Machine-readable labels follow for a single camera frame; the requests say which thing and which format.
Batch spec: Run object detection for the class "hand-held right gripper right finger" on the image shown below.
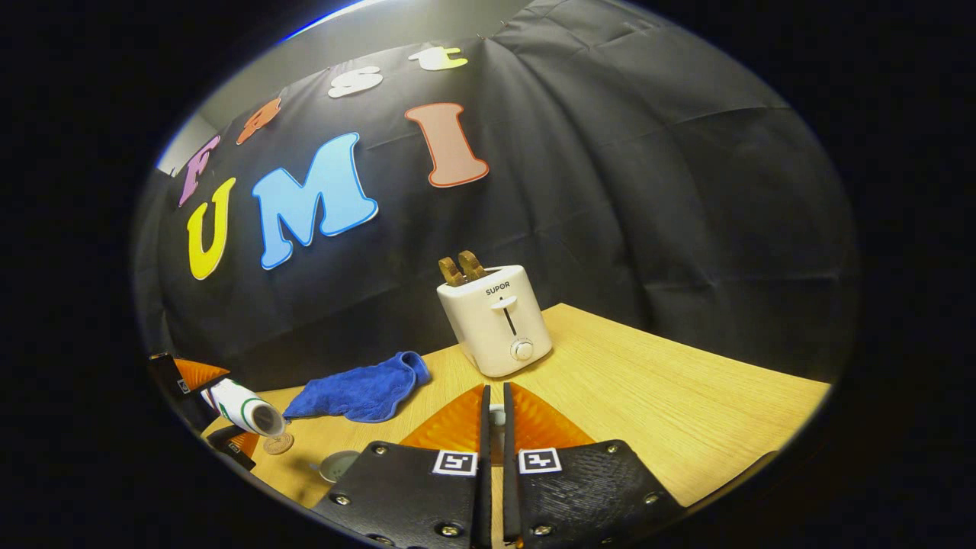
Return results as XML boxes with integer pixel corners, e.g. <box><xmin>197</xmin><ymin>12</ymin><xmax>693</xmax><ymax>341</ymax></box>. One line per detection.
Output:
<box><xmin>502</xmin><ymin>381</ymin><xmax>687</xmax><ymax>549</ymax></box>

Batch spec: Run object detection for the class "blue towel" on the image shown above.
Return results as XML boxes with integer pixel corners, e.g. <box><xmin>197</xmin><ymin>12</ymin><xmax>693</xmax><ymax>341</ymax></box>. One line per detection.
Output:
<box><xmin>284</xmin><ymin>351</ymin><xmax>432</xmax><ymax>424</ymax></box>

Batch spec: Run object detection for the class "white blue-patterned teacup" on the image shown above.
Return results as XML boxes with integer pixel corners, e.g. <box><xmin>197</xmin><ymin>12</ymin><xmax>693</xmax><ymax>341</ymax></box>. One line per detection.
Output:
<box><xmin>309</xmin><ymin>450</ymin><xmax>361</xmax><ymax>485</ymax></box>

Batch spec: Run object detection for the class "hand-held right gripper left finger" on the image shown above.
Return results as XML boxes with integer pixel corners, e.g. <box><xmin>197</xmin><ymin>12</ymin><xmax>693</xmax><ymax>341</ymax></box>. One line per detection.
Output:
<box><xmin>313</xmin><ymin>384</ymin><xmax>493</xmax><ymax>549</ymax></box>

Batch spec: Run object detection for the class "white plastic water bottle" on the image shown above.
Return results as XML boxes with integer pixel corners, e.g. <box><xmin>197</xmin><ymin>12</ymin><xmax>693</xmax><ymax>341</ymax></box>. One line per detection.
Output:
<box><xmin>202</xmin><ymin>379</ymin><xmax>287</xmax><ymax>438</ymax></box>

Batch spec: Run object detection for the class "white toaster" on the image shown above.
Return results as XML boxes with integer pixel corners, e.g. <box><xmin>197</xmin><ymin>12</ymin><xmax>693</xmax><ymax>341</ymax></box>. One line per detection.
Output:
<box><xmin>436</xmin><ymin>265</ymin><xmax>554</xmax><ymax>379</ymax></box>

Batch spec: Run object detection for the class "black backdrop cloth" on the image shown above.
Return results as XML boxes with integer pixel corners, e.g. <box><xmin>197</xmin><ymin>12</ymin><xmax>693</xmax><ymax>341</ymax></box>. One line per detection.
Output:
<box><xmin>133</xmin><ymin>0</ymin><xmax>859</xmax><ymax>397</ymax></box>

